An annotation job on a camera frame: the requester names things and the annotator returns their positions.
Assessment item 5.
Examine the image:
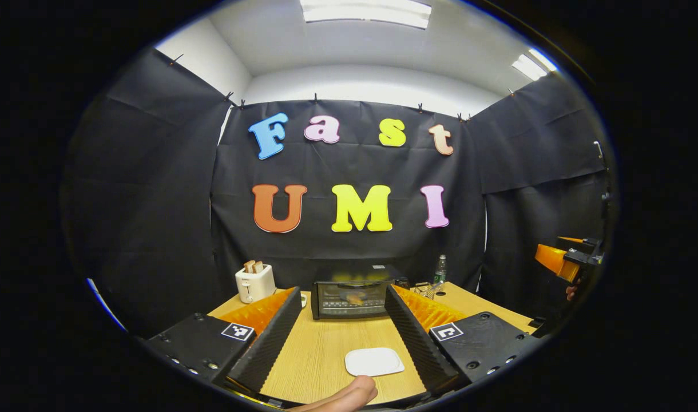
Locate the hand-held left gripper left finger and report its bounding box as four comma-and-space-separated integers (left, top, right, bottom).
145, 286, 303, 394

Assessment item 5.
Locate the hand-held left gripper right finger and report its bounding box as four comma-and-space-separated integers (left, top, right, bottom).
384, 284, 541, 395

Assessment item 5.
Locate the black electric oven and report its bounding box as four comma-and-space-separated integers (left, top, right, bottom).
310, 265, 411, 320

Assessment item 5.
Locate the white plate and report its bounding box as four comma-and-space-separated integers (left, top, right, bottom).
344, 347, 405, 377

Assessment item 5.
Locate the white toaster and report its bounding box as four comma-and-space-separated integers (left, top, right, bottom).
235, 264, 276, 304

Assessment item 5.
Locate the small ceiling light panel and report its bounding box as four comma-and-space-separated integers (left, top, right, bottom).
512, 48, 558, 81

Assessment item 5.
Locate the black backdrop cloth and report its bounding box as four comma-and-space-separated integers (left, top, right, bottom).
60, 46, 616, 338

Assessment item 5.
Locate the large ceiling light panel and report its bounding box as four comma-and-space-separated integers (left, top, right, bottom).
299, 0, 433, 29

